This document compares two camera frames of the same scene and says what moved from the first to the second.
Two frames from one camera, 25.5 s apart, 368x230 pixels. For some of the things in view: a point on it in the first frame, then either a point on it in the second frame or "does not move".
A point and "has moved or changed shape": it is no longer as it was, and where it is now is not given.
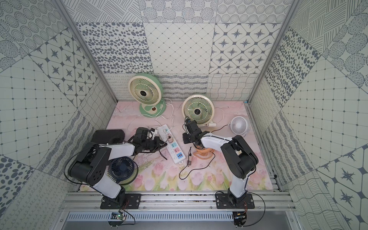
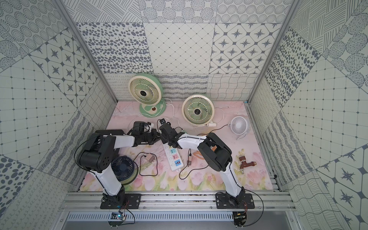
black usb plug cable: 189,163 does not move
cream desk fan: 200,108 does not move
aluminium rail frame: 178,201 does not move
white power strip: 175,150 has moved or changed shape
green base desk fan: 147,89 does not move
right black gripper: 185,140 to 163,138
